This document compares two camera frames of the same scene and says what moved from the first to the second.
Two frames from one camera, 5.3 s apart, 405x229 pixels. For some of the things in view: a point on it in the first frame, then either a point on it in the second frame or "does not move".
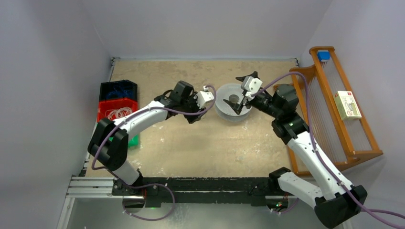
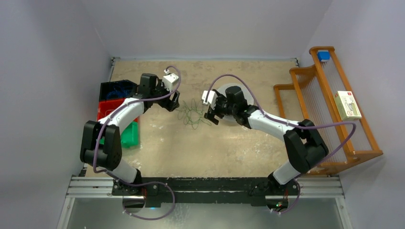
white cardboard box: (346, 106) does not move
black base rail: (158, 191) does not move
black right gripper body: (244, 98) to (214, 109)
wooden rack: (335, 123) does not move
